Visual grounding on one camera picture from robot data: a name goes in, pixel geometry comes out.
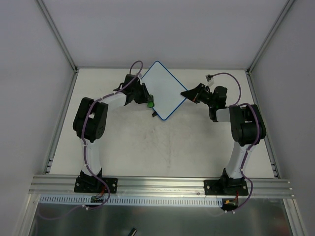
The left aluminium side rail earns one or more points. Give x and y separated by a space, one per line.
58 129

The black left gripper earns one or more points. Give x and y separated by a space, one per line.
143 93

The slotted cable duct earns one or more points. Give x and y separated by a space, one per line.
131 201

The blue framed whiteboard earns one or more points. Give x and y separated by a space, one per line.
165 88

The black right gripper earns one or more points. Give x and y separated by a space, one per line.
197 93

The left aluminium frame post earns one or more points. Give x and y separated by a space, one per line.
52 26

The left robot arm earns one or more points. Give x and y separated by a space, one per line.
89 125

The aluminium frame post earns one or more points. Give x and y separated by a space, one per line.
52 26
271 33

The right aluminium frame post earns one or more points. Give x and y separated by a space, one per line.
271 33

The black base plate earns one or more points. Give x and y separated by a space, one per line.
230 188
90 184

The aluminium front rail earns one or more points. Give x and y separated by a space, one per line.
271 188

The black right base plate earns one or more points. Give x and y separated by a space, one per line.
230 188

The small black object at bottom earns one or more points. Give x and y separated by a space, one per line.
132 232

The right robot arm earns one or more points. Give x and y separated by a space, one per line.
247 129

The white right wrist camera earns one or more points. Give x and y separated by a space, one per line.
210 79

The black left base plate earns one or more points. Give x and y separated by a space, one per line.
90 184

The green whiteboard eraser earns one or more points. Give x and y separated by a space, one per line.
150 101

